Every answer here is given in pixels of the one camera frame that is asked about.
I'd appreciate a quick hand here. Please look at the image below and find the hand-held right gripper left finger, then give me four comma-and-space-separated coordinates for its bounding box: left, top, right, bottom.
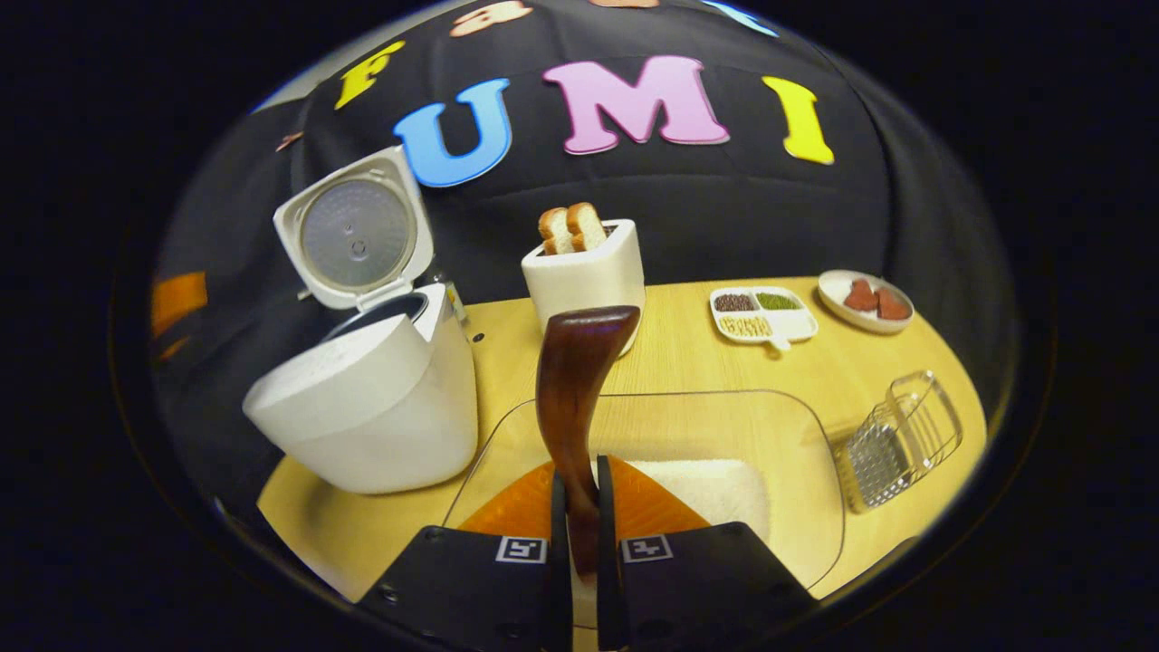
358, 460, 573, 652

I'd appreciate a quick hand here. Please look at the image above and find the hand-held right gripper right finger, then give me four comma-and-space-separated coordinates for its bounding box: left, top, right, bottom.
595, 455, 820, 652

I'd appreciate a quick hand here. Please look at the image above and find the white rice cooker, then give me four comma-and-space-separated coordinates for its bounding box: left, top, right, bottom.
242, 145, 479, 495

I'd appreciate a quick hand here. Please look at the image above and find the brown wooden spoon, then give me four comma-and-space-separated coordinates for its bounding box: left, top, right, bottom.
535, 305, 642, 580

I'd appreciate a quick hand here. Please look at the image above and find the clear plastic box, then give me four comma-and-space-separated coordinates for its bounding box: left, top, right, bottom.
442, 389, 846, 603

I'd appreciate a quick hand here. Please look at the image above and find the white divided grain dish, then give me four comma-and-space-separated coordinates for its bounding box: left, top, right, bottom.
709, 286, 819, 352

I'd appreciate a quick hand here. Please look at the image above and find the white round plate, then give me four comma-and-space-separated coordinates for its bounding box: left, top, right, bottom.
818, 270, 915, 335

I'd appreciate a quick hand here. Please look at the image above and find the white toaster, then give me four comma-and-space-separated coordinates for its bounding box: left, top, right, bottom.
522, 219, 647, 356

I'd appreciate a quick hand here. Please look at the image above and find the bread slice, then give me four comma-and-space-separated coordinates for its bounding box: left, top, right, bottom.
566, 202, 608, 253
538, 207, 576, 256

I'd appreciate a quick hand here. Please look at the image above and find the black backdrop cloth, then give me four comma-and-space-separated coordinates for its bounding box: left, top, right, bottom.
149, 0, 1024, 508

